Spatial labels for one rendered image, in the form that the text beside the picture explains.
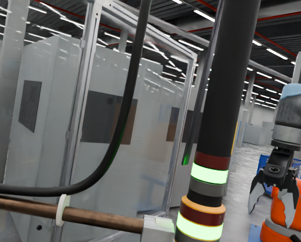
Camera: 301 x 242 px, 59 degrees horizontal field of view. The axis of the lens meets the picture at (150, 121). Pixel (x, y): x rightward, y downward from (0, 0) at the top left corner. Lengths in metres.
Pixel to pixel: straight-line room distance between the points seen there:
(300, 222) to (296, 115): 3.54
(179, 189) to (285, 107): 4.04
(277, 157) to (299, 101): 0.15
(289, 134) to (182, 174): 3.96
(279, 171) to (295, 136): 0.11
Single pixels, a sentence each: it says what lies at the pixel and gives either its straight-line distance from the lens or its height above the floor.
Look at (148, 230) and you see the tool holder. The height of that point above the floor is 1.55.
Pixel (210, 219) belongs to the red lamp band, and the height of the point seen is 1.57.
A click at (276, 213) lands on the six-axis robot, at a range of 4.20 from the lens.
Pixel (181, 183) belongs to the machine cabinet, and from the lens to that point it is 4.69.
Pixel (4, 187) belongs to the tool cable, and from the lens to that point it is 0.30.
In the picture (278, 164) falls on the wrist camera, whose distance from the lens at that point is 0.71.
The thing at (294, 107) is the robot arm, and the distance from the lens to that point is 0.74.
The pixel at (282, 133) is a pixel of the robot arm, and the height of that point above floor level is 1.65.
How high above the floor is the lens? 1.66
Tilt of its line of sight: 3 degrees down
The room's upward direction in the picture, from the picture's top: 10 degrees clockwise
